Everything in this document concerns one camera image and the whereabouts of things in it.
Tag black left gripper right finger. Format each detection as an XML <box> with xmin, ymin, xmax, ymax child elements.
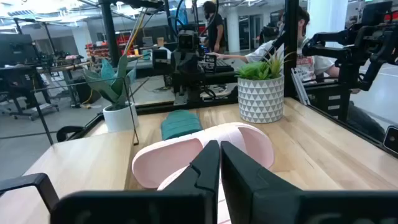
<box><xmin>220</xmin><ymin>141</ymin><xmax>398</xmax><ymax>224</ymax></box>

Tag pink rubber slide sandal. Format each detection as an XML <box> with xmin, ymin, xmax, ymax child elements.
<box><xmin>131</xmin><ymin>121</ymin><xmax>275</xmax><ymax>224</ymax></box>

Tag succulent in triangle-patterned pot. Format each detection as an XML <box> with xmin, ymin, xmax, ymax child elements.
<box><xmin>234</xmin><ymin>49</ymin><xmax>295</xmax><ymax>124</ymax></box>

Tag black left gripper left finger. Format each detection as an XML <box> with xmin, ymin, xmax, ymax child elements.
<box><xmin>49</xmin><ymin>139</ymin><xmax>221</xmax><ymax>224</ymax></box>

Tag standing person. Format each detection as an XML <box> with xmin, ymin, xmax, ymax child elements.
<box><xmin>201</xmin><ymin>1</ymin><xmax>227</xmax><ymax>54</ymax></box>

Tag silver aluminium profile bundle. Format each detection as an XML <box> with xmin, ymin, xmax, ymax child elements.
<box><xmin>290</xmin><ymin>67</ymin><xmax>312</xmax><ymax>106</ymax></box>

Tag snake plant in white pot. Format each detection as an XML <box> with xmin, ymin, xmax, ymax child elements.
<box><xmin>82</xmin><ymin>54</ymin><xmax>140</xmax><ymax>134</ymax></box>

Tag black wheeled desk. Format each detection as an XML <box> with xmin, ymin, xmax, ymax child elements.
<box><xmin>0</xmin><ymin>63</ymin><xmax>60</xmax><ymax>121</ymax></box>

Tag seated person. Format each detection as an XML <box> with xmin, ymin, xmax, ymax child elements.
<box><xmin>214</xmin><ymin>6</ymin><xmax>386</xmax><ymax>142</ymax></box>

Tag black computer keyboard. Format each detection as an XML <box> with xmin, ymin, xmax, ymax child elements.
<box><xmin>214</xmin><ymin>58</ymin><xmax>234</xmax><ymax>74</ymax></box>

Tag small white-edged black device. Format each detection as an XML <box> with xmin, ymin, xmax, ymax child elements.
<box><xmin>382</xmin><ymin>125</ymin><xmax>398</xmax><ymax>154</ymax></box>

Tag red storage bin rack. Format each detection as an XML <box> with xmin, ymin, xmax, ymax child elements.
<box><xmin>85</xmin><ymin>34</ymin><xmax>137</xmax><ymax>58</ymax></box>

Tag green rubber slide sandal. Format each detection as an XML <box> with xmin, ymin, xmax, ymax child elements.
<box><xmin>160</xmin><ymin>109</ymin><xmax>203</xmax><ymax>141</ymax></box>

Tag black aluminium table frame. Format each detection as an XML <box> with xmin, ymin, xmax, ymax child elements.
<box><xmin>67</xmin><ymin>0</ymin><xmax>398</xmax><ymax>158</ymax></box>

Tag black computer monitor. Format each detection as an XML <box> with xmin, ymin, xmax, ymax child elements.
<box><xmin>0</xmin><ymin>33</ymin><xmax>39</xmax><ymax>67</ymax></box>

